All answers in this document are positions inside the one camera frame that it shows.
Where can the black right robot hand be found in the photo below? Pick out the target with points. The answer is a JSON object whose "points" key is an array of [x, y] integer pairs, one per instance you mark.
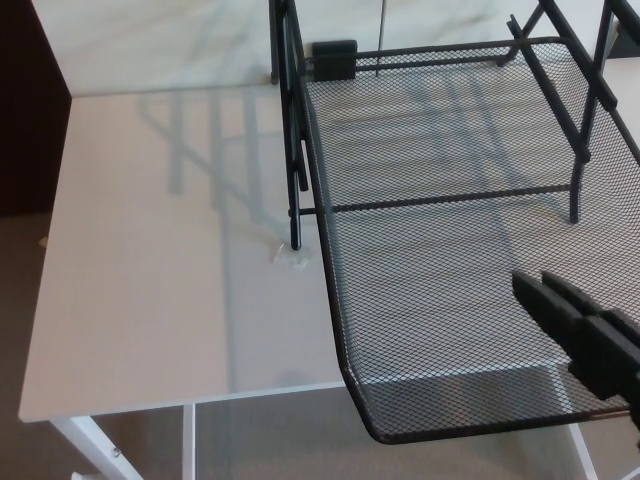
{"points": [[600, 345]]}

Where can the black mesh file tray layer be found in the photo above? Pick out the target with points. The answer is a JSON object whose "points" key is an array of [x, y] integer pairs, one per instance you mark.
{"points": [[425, 300]]}

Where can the black box object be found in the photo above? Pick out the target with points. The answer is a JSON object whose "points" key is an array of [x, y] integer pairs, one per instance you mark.
{"points": [[627, 42]]}

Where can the clear tape scrap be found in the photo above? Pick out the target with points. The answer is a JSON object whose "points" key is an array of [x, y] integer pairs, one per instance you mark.
{"points": [[290, 260]]}

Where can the thin grey metal rod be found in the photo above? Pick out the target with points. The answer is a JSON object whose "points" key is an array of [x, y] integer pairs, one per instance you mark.
{"points": [[382, 30]]}

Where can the small black rectangular box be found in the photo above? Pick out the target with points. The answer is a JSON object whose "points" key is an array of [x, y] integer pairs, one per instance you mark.
{"points": [[334, 60]]}

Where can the dark brown wooden cabinet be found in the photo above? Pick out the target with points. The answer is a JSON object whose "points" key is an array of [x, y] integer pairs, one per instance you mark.
{"points": [[27, 100]]}

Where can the white metal table leg frame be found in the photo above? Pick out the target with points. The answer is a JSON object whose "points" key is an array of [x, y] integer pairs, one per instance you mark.
{"points": [[587, 460], [90, 445]]}

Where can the black metal file tray frame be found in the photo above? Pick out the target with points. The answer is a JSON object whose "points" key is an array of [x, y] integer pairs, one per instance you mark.
{"points": [[295, 225]]}

